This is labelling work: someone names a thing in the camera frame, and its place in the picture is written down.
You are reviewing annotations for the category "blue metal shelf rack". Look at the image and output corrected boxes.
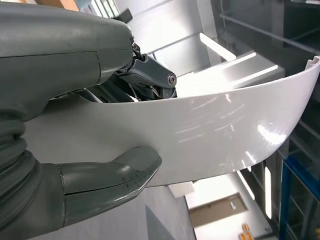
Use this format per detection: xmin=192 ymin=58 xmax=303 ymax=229
xmin=278 ymin=155 xmax=320 ymax=240

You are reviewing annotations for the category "long ceiling light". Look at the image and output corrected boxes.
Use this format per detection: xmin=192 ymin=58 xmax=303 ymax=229
xmin=199 ymin=32 xmax=237 ymax=63
xmin=235 ymin=170 xmax=256 ymax=202
xmin=264 ymin=166 xmax=272 ymax=220
xmin=222 ymin=51 xmax=257 ymax=70
xmin=237 ymin=64 xmax=279 ymax=86

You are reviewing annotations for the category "brown door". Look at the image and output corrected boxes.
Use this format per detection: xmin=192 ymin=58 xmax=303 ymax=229
xmin=189 ymin=193 xmax=248 ymax=229

